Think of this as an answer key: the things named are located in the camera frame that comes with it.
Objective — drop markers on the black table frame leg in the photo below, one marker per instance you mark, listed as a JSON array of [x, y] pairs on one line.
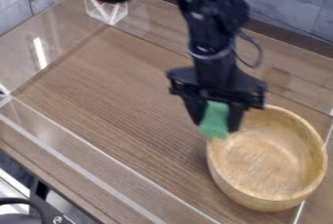
[[57, 210]]

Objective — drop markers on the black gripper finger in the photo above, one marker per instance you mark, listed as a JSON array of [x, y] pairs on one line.
[[236, 115], [196, 106]]

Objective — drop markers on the round wooden bowl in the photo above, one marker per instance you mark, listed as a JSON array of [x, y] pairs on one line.
[[271, 164]]

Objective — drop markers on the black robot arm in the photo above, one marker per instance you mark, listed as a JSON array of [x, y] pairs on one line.
[[214, 25]]

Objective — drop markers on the clear acrylic corner bracket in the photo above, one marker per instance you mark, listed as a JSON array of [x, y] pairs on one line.
[[107, 13]]

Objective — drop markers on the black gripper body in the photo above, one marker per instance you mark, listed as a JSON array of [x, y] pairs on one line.
[[217, 79]]

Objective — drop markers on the green rectangular stick block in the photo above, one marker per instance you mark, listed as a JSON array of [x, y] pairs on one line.
[[213, 125]]

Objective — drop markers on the clear acrylic enclosure wall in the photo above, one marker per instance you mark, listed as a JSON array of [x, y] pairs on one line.
[[91, 122]]

